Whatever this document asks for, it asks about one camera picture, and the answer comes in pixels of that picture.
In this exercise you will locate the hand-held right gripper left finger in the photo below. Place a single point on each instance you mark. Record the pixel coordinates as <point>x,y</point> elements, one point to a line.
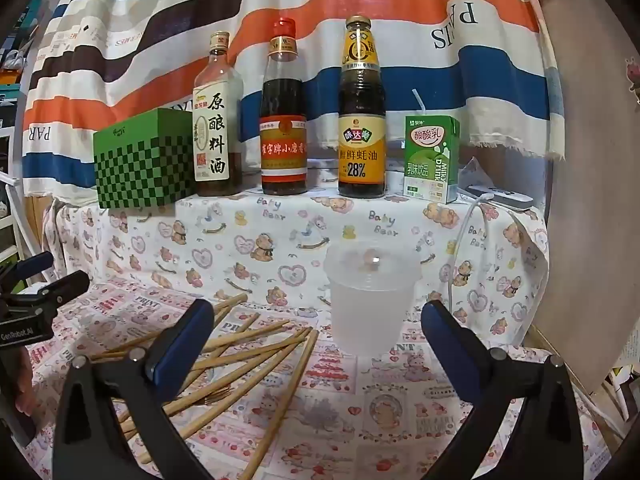
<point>185,340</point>

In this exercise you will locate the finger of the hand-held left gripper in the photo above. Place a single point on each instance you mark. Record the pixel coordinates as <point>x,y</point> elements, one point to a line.
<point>65,285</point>
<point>32,265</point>

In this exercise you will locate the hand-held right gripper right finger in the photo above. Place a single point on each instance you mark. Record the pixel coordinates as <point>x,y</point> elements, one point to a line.
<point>445,340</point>

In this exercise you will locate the pile of wooden chopsticks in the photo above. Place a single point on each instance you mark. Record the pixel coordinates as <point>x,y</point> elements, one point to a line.
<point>260,355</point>

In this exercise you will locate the translucent plastic cup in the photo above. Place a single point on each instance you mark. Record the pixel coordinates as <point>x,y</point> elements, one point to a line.
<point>370,310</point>

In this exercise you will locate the white storage shelf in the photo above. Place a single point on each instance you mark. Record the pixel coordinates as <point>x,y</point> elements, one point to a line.
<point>10,200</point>

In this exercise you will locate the green checkered box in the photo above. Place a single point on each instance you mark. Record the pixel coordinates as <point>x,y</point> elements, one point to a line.
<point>145,170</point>

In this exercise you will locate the white electronic device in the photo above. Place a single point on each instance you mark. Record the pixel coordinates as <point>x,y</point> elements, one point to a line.
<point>505,200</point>

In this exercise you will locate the cartoon bear printed tablecloth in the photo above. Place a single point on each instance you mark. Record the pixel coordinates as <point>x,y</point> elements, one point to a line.
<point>300,240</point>

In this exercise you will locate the green milk drink carton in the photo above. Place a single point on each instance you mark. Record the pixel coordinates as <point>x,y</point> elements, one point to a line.
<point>430,160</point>

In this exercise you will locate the yellow-label oyster sauce bottle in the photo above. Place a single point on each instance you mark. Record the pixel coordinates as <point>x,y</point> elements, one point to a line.
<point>362,150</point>

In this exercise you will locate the red-capped sesame oil bottle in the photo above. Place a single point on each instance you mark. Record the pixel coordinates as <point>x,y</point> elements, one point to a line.
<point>282,155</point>

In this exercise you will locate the clear cooking wine bottle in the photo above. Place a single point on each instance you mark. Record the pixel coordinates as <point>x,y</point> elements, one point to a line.
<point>212,130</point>

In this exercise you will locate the brown board panel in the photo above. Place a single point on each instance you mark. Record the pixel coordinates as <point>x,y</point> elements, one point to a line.
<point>590,160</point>

